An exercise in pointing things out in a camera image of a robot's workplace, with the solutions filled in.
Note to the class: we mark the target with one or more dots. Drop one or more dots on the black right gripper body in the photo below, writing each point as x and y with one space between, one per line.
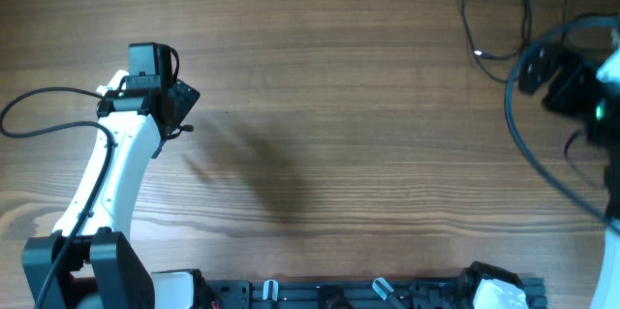
578 91

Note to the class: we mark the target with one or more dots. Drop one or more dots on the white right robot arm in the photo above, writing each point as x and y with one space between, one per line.
601 132

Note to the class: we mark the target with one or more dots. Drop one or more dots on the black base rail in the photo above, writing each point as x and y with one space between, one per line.
423 293

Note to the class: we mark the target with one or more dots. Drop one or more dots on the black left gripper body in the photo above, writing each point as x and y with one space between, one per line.
185 98

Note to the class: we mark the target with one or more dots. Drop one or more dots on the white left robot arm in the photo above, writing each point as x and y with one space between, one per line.
87 261

